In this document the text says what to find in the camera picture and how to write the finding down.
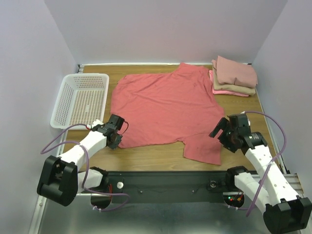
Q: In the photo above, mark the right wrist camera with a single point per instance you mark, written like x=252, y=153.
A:
x=245, y=118

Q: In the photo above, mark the aluminium frame rail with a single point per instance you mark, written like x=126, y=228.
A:
x=143, y=218

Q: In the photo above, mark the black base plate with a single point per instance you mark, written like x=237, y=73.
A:
x=168, y=187

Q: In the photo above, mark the white perforated plastic basket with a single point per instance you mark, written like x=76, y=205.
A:
x=81, y=100

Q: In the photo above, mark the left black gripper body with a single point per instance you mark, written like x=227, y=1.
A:
x=113, y=146

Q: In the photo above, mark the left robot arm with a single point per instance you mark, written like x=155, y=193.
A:
x=64, y=176

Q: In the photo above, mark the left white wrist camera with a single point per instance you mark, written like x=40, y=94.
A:
x=94, y=124

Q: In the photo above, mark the folded tan shirt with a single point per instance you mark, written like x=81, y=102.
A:
x=231, y=87

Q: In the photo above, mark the folded dusty pink shirt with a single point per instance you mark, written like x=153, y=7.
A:
x=234, y=73

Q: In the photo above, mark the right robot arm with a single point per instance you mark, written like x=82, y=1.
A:
x=283, y=209

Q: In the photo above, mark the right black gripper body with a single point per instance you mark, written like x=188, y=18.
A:
x=224, y=132

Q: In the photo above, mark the red t-shirt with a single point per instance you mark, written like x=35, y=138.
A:
x=169, y=107

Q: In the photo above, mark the folded bright pink shirt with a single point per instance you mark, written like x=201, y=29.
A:
x=222, y=92

